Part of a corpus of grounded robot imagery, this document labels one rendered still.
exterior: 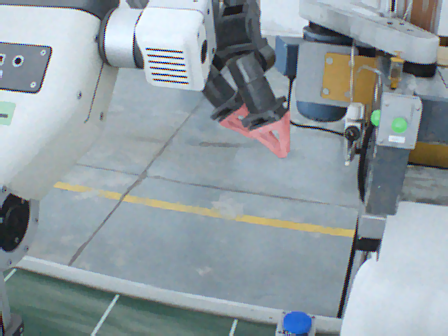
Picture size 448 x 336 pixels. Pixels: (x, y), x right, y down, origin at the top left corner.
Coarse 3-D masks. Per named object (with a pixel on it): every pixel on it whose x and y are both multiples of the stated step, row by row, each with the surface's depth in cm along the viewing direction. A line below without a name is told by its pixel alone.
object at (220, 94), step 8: (216, 80) 117; (224, 80) 118; (208, 88) 117; (216, 88) 117; (224, 88) 117; (232, 88) 119; (208, 96) 118; (216, 96) 117; (224, 96) 117; (232, 96) 117; (216, 104) 118; (224, 104) 116; (232, 104) 115; (216, 112) 116
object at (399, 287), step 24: (408, 216) 128; (432, 216) 126; (384, 240) 132; (408, 240) 130; (432, 240) 128; (384, 264) 131; (408, 264) 130; (432, 264) 129; (360, 288) 132; (384, 288) 128; (408, 288) 127; (432, 288) 126; (360, 312) 131; (384, 312) 129; (408, 312) 127; (432, 312) 126
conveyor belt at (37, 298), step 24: (24, 288) 183; (48, 288) 185; (72, 288) 186; (24, 312) 172; (48, 312) 173; (72, 312) 174; (96, 312) 175; (120, 312) 176; (144, 312) 177; (168, 312) 178; (192, 312) 179
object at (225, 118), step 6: (240, 108) 117; (246, 108) 118; (222, 114) 120; (228, 114) 118; (234, 114) 118; (240, 114) 117; (246, 114) 117; (222, 120) 118; (228, 120) 119; (228, 126) 119; (234, 126) 120; (240, 132) 120; (246, 132) 120
